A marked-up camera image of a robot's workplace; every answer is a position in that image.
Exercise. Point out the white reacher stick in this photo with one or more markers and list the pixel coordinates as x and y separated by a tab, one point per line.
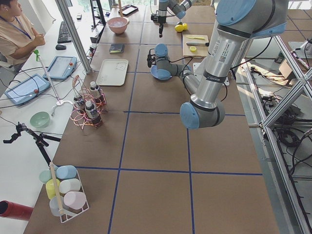
59	102

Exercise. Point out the teach pendant far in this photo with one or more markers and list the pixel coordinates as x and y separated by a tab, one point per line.
61	67

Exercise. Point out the black mouse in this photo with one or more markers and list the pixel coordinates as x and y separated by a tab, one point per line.
60	47

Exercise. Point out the tea bottle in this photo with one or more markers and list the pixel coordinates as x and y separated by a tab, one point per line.
96	92
79	104
93	114

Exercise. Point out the tea bottle rear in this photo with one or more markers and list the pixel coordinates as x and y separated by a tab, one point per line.
96	92

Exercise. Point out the white cup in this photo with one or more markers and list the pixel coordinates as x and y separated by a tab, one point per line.
69	185

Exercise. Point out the yellow cup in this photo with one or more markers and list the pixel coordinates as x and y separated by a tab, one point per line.
50	189

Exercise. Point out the teach pendant near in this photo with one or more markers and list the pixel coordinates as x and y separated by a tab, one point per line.
27	89

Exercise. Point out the wooden stand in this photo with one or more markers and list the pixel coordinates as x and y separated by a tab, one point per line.
120	8

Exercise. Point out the red cylinder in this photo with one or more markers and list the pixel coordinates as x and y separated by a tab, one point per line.
13	210

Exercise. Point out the pink bowl with ice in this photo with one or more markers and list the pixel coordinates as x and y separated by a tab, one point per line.
118	25

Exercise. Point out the teach pendant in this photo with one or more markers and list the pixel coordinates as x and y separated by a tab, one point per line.
27	89
61	67

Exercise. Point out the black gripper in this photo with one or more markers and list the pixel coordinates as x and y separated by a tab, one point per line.
161	21
156	66

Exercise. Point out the cream bear tray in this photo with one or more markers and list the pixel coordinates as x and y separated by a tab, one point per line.
112	72

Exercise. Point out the pink cup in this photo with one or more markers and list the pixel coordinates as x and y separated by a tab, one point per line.
74	199

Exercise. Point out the grey folded cloth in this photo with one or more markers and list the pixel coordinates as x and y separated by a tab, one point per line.
117	48

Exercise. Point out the aluminium frame post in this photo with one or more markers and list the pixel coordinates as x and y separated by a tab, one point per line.
65	13

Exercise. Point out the green bowl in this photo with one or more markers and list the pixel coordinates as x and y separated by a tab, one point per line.
40	120

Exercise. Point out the light blue lower cup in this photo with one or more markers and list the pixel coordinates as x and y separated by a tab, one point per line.
54	207

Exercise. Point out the wooden cutting board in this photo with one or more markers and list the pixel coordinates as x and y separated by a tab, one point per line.
201	50

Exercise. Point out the yellow lemon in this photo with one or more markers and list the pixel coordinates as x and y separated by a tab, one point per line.
179	28
185	26

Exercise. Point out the copper wire bottle rack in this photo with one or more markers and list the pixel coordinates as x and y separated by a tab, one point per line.
80	89

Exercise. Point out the black keyboard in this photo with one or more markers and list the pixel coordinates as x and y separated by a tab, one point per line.
63	34

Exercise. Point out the white wire cup basket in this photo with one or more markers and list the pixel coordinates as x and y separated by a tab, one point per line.
66	212

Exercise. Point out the seated person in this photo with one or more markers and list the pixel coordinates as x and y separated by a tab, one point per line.
18	37

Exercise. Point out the tea bottle left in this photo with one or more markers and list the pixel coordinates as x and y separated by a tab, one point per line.
79	104

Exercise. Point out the blue round plate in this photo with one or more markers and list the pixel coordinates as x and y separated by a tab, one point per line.
160	74

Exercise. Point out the tea bottle front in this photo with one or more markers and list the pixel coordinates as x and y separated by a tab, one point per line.
93	114

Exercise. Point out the mint green cup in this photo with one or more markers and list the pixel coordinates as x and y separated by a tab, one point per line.
45	176

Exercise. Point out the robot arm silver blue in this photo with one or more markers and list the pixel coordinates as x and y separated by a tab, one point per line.
236	21

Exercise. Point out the yellow plastic knife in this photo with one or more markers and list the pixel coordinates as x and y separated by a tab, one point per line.
201	38

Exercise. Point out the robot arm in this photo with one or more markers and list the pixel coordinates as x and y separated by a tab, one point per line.
179	10

